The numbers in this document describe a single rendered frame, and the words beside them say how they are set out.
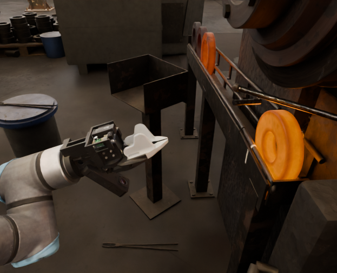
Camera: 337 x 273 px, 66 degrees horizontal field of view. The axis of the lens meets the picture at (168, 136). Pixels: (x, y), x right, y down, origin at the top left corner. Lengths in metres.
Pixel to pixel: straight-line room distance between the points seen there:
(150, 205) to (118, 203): 0.17
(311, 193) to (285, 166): 0.13
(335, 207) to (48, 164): 0.50
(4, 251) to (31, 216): 0.08
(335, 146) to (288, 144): 0.08
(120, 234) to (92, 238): 0.13
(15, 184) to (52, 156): 0.10
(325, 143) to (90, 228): 1.10
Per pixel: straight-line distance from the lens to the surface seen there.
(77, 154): 0.56
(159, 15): 2.89
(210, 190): 1.49
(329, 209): 0.42
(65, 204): 1.52
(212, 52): 1.18
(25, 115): 1.47
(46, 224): 0.62
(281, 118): 0.56
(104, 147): 0.54
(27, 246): 0.59
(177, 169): 1.61
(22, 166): 0.62
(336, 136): 0.55
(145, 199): 1.44
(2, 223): 0.57
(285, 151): 0.54
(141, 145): 0.53
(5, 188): 0.65
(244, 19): 0.44
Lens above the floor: 1.08
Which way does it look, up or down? 35 degrees down
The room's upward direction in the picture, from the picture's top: straight up
